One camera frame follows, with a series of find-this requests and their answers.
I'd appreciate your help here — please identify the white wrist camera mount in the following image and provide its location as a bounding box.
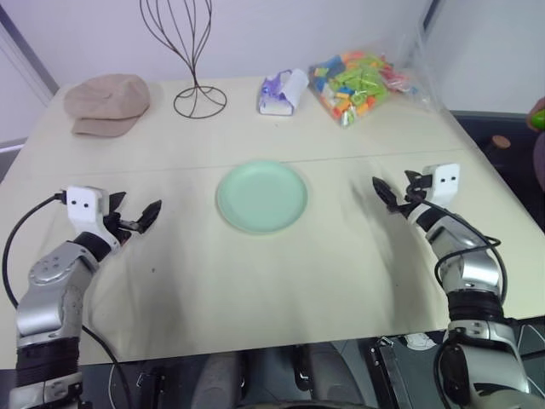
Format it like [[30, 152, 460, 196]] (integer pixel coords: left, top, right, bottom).
[[425, 162, 462, 208], [59, 185, 112, 235]]

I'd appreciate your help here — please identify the white purple tissue pack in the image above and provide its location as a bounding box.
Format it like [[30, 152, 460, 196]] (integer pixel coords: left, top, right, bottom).
[[255, 67, 310, 118]]

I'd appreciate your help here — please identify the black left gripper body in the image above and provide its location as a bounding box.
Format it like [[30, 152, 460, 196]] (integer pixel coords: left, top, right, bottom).
[[102, 210, 142, 246]]

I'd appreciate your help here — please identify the beige flat cap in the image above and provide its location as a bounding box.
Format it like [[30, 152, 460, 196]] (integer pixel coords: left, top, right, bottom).
[[63, 73, 152, 138]]

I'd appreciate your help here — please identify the dark grey rounded shape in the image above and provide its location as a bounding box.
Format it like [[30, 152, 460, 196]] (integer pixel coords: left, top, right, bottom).
[[198, 352, 244, 409], [304, 342, 357, 409]]

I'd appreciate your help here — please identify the black flat bracket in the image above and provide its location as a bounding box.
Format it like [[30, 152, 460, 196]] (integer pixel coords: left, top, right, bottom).
[[370, 335, 410, 409]]

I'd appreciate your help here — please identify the clear bag of colourful blocks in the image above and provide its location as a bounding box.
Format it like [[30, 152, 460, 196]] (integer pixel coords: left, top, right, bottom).
[[307, 33, 445, 130]]

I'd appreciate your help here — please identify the cream tablecloth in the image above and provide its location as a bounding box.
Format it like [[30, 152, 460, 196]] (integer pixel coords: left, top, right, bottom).
[[0, 76, 545, 370]]

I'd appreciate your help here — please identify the grey window frame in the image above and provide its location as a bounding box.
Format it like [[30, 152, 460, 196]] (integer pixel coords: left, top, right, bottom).
[[0, 0, 61, 107]]

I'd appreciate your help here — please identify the mint green plate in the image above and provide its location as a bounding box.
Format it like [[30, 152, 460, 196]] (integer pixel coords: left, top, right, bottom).
[[215, 158, 309, 234]]

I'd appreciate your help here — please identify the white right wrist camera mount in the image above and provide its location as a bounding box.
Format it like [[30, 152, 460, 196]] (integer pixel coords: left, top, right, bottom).
[[425, 162, 462, 208]]

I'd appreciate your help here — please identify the dark wire hat stand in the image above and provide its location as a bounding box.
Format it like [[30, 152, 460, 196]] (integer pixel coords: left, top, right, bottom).
[[139, 0, 228, 118]]

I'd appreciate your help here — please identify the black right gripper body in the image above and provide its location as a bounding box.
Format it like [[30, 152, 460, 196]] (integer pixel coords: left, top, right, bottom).
[[401, 181, 431, 215]]

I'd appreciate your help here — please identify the black side table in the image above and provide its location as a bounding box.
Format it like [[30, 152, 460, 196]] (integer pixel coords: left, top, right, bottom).
[[449, 109, 545, 233]]

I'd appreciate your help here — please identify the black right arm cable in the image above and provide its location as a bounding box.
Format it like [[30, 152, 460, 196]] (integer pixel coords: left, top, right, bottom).
[[424, 199, 511, 319]]

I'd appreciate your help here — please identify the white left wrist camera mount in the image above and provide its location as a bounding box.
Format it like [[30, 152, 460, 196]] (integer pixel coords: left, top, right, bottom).
[[59, 185, 112, 235]]

